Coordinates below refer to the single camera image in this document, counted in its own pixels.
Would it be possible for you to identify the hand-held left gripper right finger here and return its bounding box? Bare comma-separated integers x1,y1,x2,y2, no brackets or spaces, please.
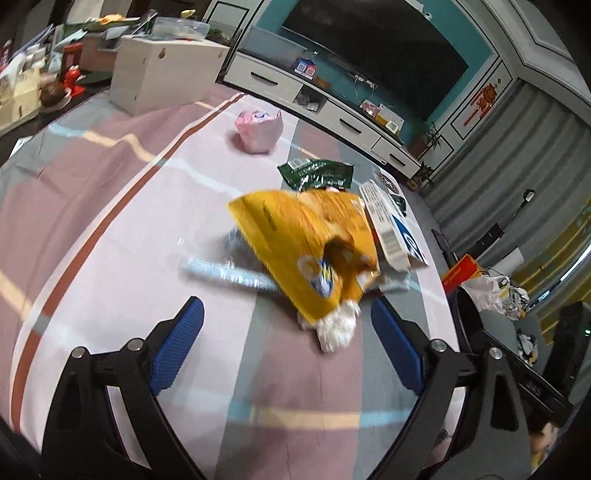
369,296,539,480

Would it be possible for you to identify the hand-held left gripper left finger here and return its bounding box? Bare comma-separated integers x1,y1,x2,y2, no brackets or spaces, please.
41,295,206,480

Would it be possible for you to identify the black trash bin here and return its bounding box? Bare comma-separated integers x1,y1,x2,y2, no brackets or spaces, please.
455,288,575,428

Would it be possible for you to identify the white tissue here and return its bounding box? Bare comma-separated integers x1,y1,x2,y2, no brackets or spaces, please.
298,299,362,354

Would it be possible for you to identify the clear plastic wrapper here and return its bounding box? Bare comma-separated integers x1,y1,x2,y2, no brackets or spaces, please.
182,228,282,294

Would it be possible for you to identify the white and blue carton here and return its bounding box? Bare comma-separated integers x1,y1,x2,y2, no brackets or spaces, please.
358,180,430,273

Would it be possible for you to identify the yellow snack bag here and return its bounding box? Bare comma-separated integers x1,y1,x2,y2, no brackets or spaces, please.
228,188,382,324

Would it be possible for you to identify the grey sofa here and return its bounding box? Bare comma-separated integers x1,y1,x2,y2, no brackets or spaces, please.
479,311,555,370

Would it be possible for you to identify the yellow curtain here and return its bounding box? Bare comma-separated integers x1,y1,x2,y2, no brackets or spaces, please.
508,203,591,324

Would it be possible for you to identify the red cardboard box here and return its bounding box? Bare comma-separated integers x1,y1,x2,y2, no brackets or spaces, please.
441,254,482,292

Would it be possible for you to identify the white plastic bag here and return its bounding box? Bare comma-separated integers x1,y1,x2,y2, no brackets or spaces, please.
462,272,512,315

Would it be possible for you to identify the white board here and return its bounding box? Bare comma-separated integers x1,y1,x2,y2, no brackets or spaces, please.
495,248,526,274

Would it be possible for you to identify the striped pastel blanket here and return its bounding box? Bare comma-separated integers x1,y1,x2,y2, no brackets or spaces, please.
0,85,467,480

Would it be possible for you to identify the black floor lamp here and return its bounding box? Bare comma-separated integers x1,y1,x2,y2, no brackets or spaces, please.
471,188,537,256

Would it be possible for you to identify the round brown coaster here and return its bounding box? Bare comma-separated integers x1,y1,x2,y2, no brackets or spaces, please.
370,167,402,195

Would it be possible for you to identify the small potted plant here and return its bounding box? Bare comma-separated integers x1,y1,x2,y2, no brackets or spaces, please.
406,161,435,190

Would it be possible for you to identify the green snack bag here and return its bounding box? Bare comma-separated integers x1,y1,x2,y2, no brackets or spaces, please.
277,157,355,192

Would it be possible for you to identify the grey curtain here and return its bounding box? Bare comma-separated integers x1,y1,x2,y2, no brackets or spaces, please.
424,78,591,259

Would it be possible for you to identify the potted plant in brown pot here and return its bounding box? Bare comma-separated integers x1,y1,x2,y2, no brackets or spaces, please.
406,122,445,161

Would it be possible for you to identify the pink plastic bag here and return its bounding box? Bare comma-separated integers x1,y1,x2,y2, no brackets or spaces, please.
235,109,283,154

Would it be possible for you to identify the white storage box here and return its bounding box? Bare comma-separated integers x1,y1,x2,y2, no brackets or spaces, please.
109,34,231,116

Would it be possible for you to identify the brown round bowl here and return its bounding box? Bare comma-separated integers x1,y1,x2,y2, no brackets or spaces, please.
39,80,75,112

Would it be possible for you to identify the white tv cabinet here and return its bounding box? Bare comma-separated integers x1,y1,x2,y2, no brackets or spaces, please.
223,47,422,179

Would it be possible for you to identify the red toy figure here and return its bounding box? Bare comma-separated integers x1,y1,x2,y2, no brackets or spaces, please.
61,67,86,95

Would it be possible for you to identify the beige cardboard box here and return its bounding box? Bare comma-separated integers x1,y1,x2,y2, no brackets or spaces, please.
0,69,43,132

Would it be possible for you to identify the large black television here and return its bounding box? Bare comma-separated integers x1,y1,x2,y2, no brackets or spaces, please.
281,0,470,124

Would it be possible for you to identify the clear plastic container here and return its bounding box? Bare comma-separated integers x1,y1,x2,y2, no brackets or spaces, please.
151,17,209,41

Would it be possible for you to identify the red wall decoration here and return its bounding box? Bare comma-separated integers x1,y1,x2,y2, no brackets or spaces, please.
462,76,514,126

